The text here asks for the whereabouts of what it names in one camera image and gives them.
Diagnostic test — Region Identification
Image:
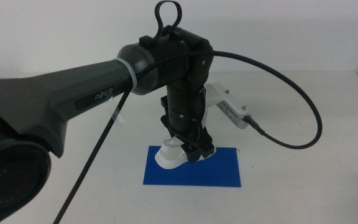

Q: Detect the white sandal with striped straps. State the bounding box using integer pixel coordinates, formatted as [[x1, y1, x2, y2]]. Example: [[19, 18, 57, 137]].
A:
[[154, 138, 218, 170]]

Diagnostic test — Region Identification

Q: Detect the blue rectangular mat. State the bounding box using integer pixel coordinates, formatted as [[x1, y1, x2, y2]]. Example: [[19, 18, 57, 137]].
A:
[[142, 145, 242, 188]]

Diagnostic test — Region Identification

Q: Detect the clear zip tie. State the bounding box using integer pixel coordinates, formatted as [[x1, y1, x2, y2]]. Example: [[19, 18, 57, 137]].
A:
[[106, 57, 139, 124]]

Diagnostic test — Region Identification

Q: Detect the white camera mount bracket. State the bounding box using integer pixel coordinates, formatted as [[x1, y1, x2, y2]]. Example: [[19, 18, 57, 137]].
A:
[[201, 82, 231, 126]]

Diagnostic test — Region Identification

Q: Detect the black braided cable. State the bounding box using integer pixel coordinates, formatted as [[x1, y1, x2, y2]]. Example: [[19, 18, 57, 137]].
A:
[[52, 0, 324, 224]]

